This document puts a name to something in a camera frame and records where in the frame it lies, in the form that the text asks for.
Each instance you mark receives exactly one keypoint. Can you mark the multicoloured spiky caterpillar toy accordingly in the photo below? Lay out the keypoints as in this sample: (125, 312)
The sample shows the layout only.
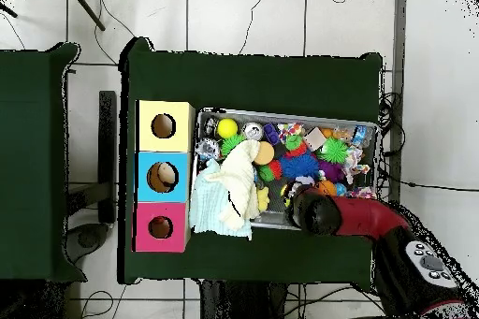
(293, 145)

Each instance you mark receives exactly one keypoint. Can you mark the cream and mint cloth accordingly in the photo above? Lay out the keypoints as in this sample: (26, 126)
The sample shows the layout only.
(235, 184)

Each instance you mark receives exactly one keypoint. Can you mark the dark green tablecloth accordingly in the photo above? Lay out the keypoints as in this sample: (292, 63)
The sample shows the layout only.
(243, 79)
(30, 165)

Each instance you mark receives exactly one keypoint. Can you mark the large green spiky ball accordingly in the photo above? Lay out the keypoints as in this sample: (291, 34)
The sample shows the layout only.
(232, 144)

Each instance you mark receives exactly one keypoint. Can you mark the black monitor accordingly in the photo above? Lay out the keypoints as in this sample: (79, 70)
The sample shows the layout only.
(107, 154)

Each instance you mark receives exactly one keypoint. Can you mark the orange toy basketball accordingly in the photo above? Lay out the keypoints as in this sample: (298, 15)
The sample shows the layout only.
(325, 187)

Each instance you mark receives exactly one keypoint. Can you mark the silver top drink can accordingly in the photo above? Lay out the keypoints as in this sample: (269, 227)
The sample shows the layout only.
(252, 130)

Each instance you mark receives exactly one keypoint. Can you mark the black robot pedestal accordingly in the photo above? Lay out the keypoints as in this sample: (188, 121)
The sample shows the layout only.
(243, 304)

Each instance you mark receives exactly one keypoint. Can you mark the blue spiky toy with eyes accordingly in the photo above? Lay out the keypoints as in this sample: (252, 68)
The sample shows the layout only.
(299, 165)

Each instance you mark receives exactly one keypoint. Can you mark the green spiky rubber toy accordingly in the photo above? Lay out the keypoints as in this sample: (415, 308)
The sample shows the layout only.
(333, 150)

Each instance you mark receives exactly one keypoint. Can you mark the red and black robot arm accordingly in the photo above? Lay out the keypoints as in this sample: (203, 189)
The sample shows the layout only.
(359, 218)

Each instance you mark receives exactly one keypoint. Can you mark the yellow plush duck toy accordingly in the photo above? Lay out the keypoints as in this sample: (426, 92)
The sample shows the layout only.
(263, 198)

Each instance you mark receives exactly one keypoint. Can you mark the wooden box with three holes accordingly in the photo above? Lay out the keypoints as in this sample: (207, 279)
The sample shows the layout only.
(179, 139)

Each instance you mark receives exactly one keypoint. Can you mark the yellow ball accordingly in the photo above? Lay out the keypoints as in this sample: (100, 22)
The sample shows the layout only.
(227, 128)

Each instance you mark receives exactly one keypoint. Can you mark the plain wooden cube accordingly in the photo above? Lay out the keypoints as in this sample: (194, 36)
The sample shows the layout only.
(314, 138)

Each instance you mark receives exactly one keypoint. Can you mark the black tripod leg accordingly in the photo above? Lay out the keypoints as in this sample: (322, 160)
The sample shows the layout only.
(86, 6)

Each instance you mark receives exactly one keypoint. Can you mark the round orange sponge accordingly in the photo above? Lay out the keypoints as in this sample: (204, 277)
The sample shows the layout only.
(264, 153)

